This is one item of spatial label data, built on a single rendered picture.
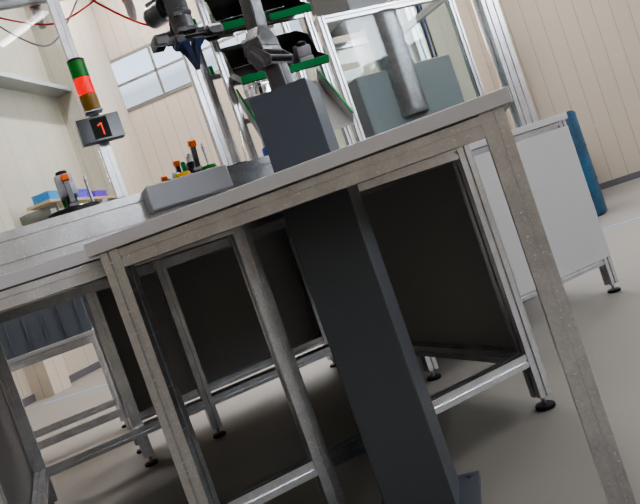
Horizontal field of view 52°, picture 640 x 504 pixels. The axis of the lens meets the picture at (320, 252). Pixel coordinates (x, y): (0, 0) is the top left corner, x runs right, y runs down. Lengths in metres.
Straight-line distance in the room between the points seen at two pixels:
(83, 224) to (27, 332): 2.06
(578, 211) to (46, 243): 2.33
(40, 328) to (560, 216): 2.60
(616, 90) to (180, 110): 5.89
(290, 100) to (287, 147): 0.10
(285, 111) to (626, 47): 8.13
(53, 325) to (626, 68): 7.63
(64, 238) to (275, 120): 0.57
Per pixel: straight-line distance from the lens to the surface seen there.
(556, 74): 9.28
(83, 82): 2.06
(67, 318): 3.70
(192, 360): 3.01
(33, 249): 1.68
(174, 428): 1.49
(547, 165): 3.16
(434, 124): 1.25
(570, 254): 3.17
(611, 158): 9.31
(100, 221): 1.69
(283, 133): 1.53
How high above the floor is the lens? 0.73
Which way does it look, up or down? 2 degrees down
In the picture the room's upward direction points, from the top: 19 degrees counter-clockwise
